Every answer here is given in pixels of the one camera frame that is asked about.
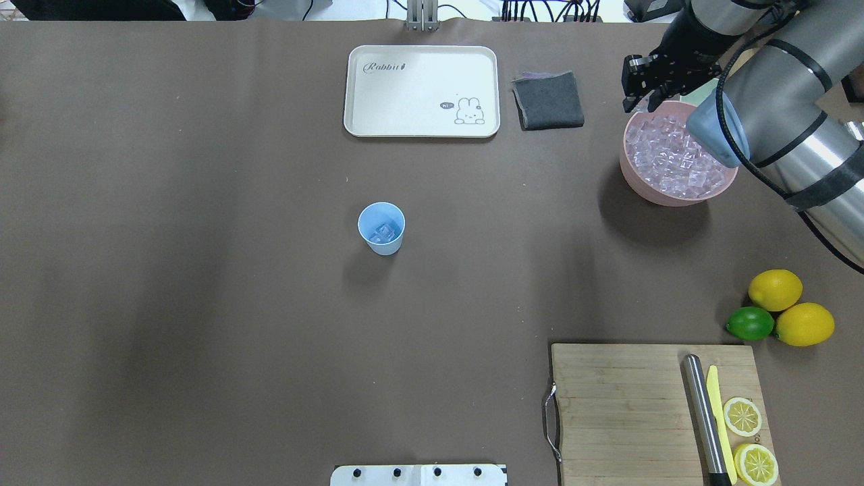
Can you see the yellow lemon far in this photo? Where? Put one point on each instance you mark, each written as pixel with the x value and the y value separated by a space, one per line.
pixel 775 290

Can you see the yellow lemon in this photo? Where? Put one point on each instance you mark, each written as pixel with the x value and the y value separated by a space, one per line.
pixel 775 290
pixel 805 324

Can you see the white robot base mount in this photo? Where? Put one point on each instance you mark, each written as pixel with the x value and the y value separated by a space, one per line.
pixel 420 474

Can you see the pink bowl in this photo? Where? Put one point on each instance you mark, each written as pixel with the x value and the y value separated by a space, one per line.
pixel 648 185

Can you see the lemon half lower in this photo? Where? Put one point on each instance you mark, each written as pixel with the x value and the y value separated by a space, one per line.
pixel 755 464

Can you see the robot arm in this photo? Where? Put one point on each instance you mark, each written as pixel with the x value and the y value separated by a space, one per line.
pixel 763 114

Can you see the cream rabbit tray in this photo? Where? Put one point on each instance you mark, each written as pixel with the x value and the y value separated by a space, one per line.
pixel 422 91

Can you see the green lime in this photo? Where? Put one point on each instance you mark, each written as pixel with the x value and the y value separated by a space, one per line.
pixel 750 323

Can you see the ice cube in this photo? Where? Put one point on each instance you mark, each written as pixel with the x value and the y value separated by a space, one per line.
pixel 384 234

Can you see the light blue plastic cup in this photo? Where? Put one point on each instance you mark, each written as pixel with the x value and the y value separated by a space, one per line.
pixel 376 214

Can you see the lemon half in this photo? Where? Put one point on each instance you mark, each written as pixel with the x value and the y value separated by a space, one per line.
pixel 742 417
pixel 755 464

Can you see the wooden cutting board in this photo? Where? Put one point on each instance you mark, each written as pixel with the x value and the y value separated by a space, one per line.
pixel 624 416

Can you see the grey folded cloth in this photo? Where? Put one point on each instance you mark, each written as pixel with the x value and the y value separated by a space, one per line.
pixel 548 101

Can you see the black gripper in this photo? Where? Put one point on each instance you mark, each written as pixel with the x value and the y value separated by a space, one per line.
pixel 688 42

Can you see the yellow lemon near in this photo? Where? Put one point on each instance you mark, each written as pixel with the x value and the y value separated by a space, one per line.
pixel 805 324

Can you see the lemon half upper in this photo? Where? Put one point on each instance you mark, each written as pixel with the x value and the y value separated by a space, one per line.
pixel 742 417

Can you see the steel muddler rod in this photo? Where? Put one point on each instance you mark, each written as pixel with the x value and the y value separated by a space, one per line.
pixel 709 438

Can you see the pile of clear ice cubes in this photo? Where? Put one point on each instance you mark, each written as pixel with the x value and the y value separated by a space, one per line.
pixel 665 158

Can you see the yellow plastic knife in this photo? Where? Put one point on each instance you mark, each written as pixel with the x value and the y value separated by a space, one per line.
pixel 715 402

